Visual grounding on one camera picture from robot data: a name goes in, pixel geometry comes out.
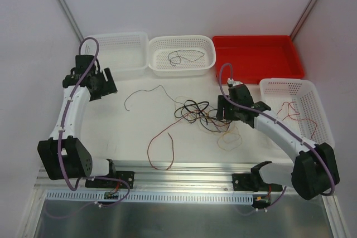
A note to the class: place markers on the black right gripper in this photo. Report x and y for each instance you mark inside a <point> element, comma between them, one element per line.
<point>226,108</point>

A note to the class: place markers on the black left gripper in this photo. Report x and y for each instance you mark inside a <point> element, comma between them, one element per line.
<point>107,82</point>

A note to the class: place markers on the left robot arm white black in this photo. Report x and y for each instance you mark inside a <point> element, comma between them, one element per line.
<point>63,154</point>

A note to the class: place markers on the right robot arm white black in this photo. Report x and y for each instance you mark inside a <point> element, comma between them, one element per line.
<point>313,170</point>

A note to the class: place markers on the translucent white square-hole basket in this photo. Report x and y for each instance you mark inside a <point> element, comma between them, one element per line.
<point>125,54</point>

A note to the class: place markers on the red plastic tray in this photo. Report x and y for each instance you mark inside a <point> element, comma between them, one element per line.
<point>255,58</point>

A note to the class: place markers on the white basket on right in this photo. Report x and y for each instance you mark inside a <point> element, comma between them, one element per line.
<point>297,103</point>

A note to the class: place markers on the white round-hole basket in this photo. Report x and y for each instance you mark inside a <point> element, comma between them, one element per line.
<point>181,56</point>

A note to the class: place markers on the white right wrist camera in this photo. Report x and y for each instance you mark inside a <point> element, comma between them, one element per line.
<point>231,82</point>

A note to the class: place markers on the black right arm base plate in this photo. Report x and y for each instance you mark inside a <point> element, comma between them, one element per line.
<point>245,183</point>

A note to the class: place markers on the white slotted cable duct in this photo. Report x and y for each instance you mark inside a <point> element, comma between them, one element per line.
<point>151,197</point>

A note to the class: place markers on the aluminium mounting rail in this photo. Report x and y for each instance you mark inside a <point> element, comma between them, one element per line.
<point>183,177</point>

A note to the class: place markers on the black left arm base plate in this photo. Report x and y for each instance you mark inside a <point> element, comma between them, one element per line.
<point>121,179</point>

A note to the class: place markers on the aluminium corner post left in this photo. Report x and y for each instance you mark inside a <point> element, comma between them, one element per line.
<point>70,18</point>

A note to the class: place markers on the aluminium corner post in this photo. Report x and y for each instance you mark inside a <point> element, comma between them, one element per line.
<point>70,18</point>
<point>303,18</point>

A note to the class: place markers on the aluminium corner post right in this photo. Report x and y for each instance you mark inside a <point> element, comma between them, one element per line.
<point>303,18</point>

